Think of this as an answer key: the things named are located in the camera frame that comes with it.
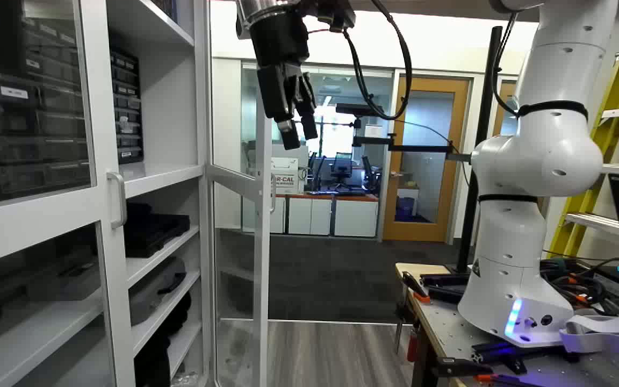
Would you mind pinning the black parts drawer organizer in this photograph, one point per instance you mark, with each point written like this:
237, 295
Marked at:
126, 105

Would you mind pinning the black camera stand pole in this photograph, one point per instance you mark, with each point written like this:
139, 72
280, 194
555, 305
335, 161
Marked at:
464, 252

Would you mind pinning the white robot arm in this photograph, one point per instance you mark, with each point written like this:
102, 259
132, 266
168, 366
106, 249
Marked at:
548, 154

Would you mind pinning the white glass cabinet door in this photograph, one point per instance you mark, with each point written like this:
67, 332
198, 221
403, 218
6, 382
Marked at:
238, 207
63, 288

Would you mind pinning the white shelving cabinet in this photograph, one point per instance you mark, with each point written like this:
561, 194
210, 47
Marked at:
173, 50

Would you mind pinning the black case on shelf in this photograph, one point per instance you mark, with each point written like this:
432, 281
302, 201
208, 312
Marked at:
147, 231

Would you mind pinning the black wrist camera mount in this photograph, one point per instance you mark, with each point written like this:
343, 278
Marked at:
335, 14

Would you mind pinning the workbench with perforated top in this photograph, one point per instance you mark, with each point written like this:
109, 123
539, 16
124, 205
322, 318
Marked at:
466, 335

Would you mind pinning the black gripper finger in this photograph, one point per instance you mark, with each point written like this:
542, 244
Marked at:
278, 100
303, 103

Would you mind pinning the wooden office door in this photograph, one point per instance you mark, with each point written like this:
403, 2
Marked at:
421, 168

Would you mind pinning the closed white glass cabinet door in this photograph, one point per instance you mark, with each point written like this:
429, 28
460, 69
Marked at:
63, 288

